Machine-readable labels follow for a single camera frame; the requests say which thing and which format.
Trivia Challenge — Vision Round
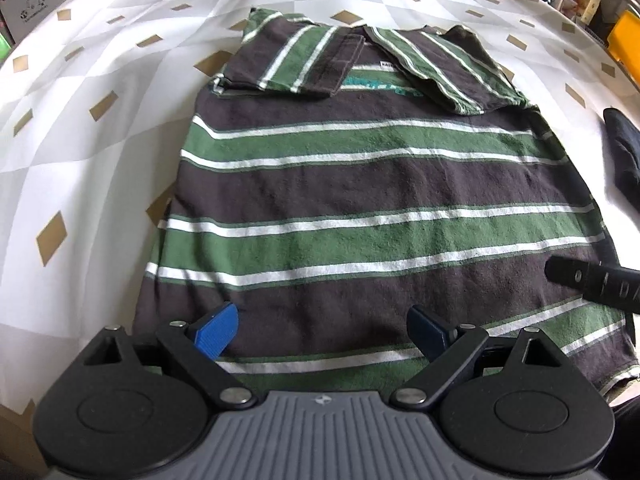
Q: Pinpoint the green brown striped t-shirt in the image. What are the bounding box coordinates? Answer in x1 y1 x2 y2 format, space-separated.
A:
134 9 639 391

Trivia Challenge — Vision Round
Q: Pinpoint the black folded garment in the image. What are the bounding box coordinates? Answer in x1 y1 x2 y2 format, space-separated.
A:
603 107 640 209

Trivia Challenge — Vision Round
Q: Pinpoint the orange plastic chair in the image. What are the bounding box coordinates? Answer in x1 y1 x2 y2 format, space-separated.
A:
608 10 640 84

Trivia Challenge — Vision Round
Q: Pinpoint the white checkered tablecloth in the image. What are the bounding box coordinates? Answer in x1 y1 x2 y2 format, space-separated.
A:
1 0 639 412

